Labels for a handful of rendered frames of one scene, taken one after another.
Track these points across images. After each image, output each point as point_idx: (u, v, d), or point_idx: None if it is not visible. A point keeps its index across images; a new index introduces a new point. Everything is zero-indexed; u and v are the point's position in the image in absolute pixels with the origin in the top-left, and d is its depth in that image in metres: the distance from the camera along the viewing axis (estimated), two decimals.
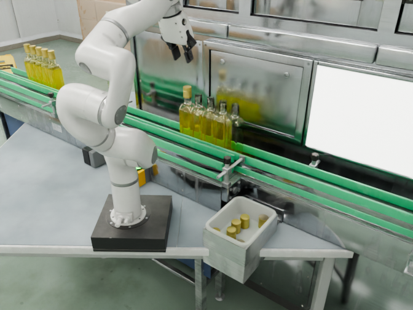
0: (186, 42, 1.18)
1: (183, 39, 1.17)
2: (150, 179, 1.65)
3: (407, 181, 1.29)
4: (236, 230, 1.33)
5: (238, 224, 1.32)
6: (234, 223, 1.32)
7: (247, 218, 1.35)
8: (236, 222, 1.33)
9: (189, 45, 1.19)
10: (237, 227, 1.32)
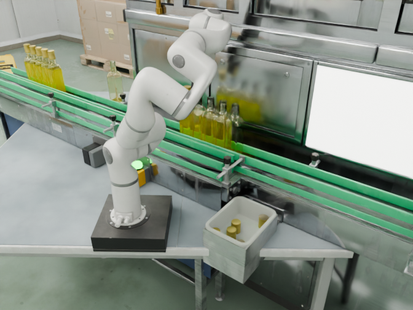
0: None
1: None
2: (150, 179, 1.65)
3: (407, 181, 1.29)
4: (236, 230, 1.33)
5: (238, 224, 1.32)
6: (234, 223, 1.32)
7: None
8: (236, 222, 1.33)
9: None
10: (237, 227, 1.32)
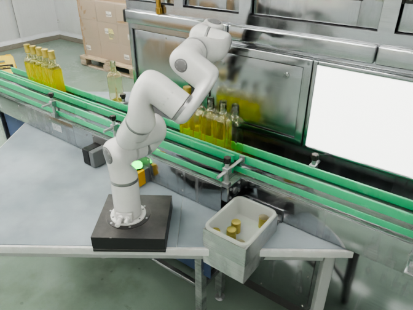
0: None
1: None
2: (150, 179, 1.65)
3: (407, 181, 1.29)
4: (236, 230, 1.33)
5: (238, 224, 1.32)
6: (234, 223, 1.32)
7: None
8: (236, 222, 1.33)
9: None
10: (237, 227, 1.32)
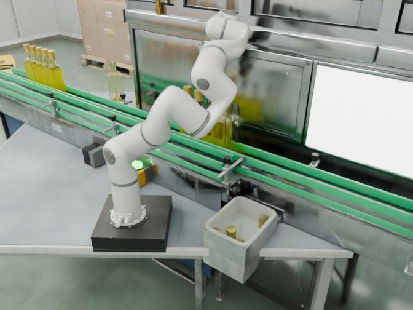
0: (225, 70, 1.43)
1: (226, 68, 1.42)
2: (150, 179, 1.65)
3: (407, 181, 1.29)
4: None
5: None
6: None
7: None
8: None
9: None
10: None
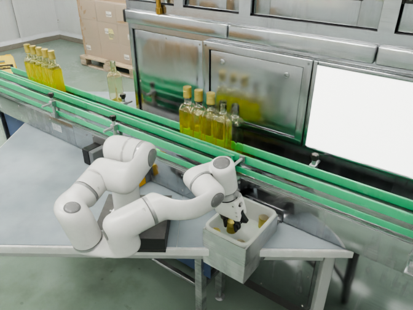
0: (239, 220, 1.21)
1: (237, 218, 1.20)
2: (150, 179, 1.65)
3: (407, 181, 1.29)
4: (215, 99, 1.47)
5: (214, 92, 1.46)
6: (213, 93, 1.45)
7: (200, 88, 1.49)
8: (211, 92, 1.45)
9: (240, 220, 1.23)
10: (214, 95, 1.46)
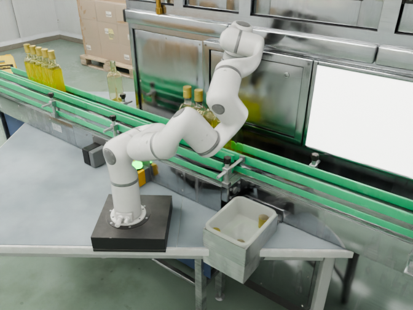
0: None
1: None
2: (150, 179, 1.65)
3: (407, 181, 1.29)
4: None
5: None
6: None
7: (200, 88, 1.49)
8: None
9: None
10: None
